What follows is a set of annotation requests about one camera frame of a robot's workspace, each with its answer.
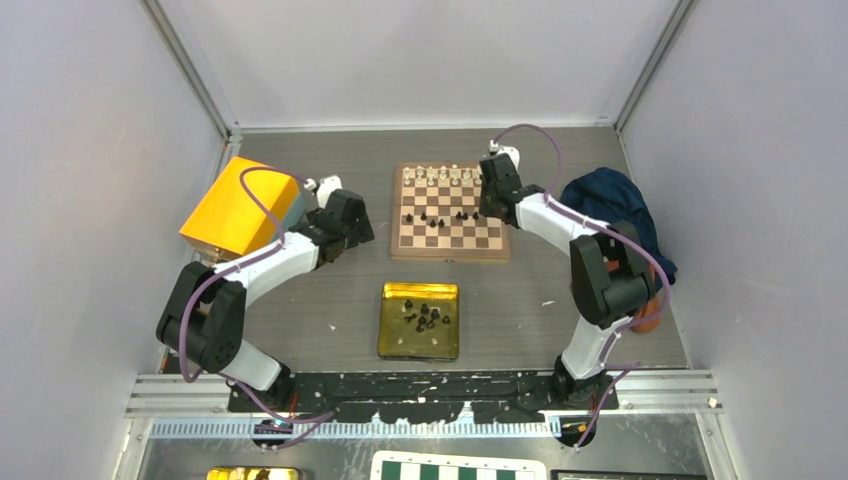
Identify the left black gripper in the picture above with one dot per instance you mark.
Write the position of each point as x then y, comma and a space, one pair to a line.
361, 231

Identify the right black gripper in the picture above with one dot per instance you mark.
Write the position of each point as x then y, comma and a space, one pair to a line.
484, 209

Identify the wooden chess board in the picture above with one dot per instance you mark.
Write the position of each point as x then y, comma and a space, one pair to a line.
483, 240

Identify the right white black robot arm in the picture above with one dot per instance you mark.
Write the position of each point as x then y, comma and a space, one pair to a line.
610, 278

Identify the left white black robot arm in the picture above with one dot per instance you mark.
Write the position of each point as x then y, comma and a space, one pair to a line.
204, 316

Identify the green white chess mat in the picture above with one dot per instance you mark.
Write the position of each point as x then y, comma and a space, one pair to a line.
400, 465

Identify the dark blue cloth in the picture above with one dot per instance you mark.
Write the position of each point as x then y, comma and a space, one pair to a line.
609, 195

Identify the orange yellow box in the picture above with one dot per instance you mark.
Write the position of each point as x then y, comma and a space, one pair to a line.
241, 211

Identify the gold metal tray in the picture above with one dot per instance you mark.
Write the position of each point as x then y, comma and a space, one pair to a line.
397, 336

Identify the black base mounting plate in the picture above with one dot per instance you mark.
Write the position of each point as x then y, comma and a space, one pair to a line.
432, 397

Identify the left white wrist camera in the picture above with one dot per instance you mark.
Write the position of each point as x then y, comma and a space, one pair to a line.
322, 189

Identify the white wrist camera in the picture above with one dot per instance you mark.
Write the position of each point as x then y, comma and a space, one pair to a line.
322, 189
496, 149

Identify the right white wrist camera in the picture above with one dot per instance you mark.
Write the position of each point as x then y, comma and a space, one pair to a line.
496, 149

